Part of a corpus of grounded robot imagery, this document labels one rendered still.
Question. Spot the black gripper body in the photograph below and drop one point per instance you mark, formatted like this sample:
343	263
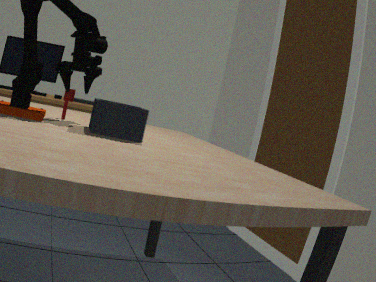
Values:
65	65

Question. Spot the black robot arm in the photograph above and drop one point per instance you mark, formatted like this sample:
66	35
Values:
31	69

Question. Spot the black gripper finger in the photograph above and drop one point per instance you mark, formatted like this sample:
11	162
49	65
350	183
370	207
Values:
66	75
88	81

